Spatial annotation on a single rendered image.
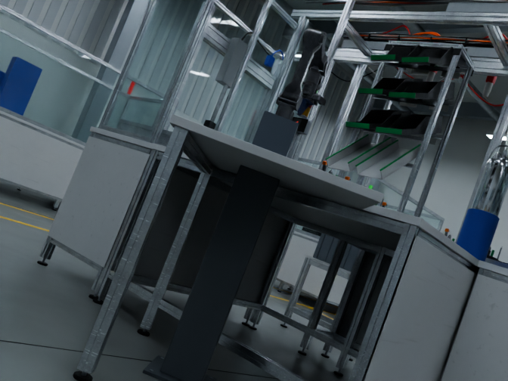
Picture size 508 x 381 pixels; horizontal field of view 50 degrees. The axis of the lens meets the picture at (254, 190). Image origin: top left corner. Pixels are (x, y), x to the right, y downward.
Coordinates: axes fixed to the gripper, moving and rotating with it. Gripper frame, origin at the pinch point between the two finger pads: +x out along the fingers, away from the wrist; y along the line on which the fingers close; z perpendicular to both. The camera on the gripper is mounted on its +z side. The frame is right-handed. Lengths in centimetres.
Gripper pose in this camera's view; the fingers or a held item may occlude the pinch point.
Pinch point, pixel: (302, 108)
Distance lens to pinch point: 243.4
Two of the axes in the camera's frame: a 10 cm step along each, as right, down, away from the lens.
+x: -3.6, 9.3, -0.7
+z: 5.9, 2.8, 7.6
